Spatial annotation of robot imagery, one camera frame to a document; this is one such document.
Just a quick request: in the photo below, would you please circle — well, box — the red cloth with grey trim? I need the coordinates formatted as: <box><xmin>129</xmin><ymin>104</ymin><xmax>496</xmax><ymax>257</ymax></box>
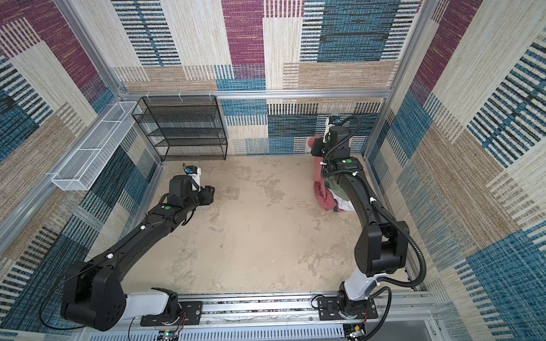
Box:
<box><xmin>312</xmin><ymin>156</ymin><xmax>340</xmax><ymax>213</ymax></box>

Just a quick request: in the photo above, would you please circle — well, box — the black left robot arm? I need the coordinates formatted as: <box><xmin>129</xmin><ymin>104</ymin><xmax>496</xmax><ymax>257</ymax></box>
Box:
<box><xmin>60</xmin><ymin>175</ymin><xmax>216</xmax><ymax>331</ymax></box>

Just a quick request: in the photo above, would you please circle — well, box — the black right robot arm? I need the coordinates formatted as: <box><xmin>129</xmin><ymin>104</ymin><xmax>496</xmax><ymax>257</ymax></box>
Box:
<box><xmin>311</xmin><ymin>125</ymin><xmax>414</xmax><ymax>319</ymax></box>

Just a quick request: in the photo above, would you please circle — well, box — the green cloth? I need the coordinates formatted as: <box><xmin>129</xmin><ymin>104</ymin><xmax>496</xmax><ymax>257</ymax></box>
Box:
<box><xmin>325</xmin><ymin>178</ymin><xmax>347</xmax><ymax>200</ymax></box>

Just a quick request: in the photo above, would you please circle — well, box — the white cloth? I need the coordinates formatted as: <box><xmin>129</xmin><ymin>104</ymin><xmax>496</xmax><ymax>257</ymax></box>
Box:
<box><xmin>334</xmin><ymin>196</ymin><xmax>355</xmax><ymax>212</ymax></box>

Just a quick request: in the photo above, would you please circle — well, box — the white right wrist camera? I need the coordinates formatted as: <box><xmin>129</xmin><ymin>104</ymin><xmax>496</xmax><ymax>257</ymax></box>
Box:
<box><xmin>323</xmin><ymin>116</ymin><xmax>341</xmax><ymax>145</ymax></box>

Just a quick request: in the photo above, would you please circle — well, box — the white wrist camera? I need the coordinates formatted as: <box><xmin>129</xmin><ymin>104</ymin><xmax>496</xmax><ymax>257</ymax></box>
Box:
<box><xmin>323</xmin><ymin>116</ymin><xmax>341</xmax><ymax>145</ymax></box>
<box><xmin>183</xmin><ymin>164</ymin><xmax>201</xmax><ymax>192</ymax></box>

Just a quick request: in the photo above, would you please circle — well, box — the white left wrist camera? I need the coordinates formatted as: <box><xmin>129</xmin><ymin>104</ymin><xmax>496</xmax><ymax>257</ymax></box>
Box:
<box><xmin>183</xmin><ymin>164</ymin><xmax>201</xmax><ymax>192</ymax></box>

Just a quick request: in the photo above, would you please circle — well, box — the black wire shelf rack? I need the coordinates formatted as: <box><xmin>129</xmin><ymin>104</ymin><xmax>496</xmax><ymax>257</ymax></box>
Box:
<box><xmin>132</xmin><ymin>95</ymin><xmax>228</xmax><ymax>162</ymax></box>

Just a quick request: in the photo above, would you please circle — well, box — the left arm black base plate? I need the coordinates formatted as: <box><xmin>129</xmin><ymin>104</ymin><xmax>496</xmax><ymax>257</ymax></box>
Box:
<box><xmin>139</xmin><ymin>301</ymin><xmax>203</xmax><ymax>327</ymax></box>

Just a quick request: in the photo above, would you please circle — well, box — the white mesh wall basket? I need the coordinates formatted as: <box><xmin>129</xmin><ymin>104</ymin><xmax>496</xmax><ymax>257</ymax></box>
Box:
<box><xmin>52</xmin><ymin>102</ymin><xmax>137</xmax><ymax>191</ymax></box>

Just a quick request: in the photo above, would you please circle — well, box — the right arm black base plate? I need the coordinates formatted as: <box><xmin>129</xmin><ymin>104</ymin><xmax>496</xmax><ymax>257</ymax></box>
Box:
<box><xmin>314</xmin><ymin>296</ymin><xmax>378</xmax><ymax>321</ymax></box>

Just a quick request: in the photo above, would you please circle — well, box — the aluminium front mounting rail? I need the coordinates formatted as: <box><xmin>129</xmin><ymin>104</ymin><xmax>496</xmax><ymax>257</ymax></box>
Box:
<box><xmin>72</xmin><ymin>291</ymin><xmax>450</xmax><ymax>340</ymax></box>

